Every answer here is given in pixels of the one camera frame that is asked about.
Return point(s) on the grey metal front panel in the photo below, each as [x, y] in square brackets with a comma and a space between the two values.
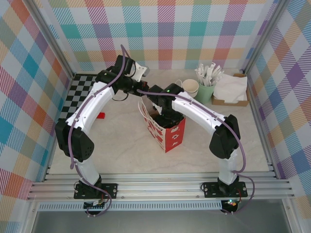
[158, 223]

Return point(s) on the black grey chessboard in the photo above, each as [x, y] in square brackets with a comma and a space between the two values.
[73, 97]

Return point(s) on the mint green holder cup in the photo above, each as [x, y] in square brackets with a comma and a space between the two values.
[204, 94]

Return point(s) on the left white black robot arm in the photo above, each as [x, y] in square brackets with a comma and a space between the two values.
[92, 106]

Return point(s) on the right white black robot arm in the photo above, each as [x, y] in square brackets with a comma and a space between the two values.
[199, 109]

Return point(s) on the small red block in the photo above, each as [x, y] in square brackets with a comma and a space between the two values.
[102, 116]

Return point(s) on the aluminium frame post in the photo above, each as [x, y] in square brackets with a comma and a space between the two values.
[262, 36]
[54, 41]

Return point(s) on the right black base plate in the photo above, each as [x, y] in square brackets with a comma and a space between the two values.
[210, 190]

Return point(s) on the white paper sachet stick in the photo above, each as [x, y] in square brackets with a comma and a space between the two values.
[200, 72]
[218, 74]
[213, 70]
[208, 75]

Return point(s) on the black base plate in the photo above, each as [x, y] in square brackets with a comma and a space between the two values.
[210, 190]
[110, 190]

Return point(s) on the left aluminium frame post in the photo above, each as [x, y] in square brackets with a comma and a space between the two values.
[54, 41]

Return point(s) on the brown cardboard napkin box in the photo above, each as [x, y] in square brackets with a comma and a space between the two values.
[239, 104]

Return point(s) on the white red printed paper bag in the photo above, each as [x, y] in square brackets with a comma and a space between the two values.
[175, 138]

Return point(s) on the stack of green paper cups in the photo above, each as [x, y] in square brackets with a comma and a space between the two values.
[190, 86]

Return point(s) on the aluminium mounting rail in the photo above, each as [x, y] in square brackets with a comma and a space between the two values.
[158, 187]

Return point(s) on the black board with lit LEDs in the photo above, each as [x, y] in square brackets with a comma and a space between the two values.
[232, 204]

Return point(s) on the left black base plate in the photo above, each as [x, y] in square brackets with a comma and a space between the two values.
[110, 190]

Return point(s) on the right aluminium frame post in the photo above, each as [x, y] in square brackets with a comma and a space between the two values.
[262, 36]

